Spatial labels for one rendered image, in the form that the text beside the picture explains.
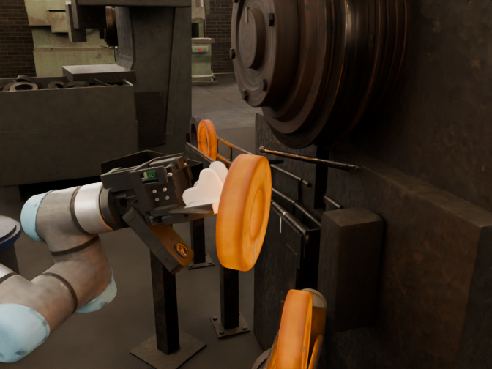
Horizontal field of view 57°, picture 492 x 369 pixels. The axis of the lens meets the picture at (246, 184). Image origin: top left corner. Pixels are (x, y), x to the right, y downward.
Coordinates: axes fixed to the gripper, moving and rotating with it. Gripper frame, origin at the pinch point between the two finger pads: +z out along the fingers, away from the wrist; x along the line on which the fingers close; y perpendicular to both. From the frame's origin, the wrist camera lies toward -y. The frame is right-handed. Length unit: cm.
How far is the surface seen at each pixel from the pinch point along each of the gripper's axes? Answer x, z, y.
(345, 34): 26.3, 14.4, 17.2
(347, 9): 26.9, 15.5, 21.0
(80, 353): 61, -102, -68
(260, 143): 86, -23, -9
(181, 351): 71, -68, -77
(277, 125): 44.8, -5.3, 1.9
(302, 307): -1.8, 4.5, -16.0
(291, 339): -5.8, 3.3, -18.0
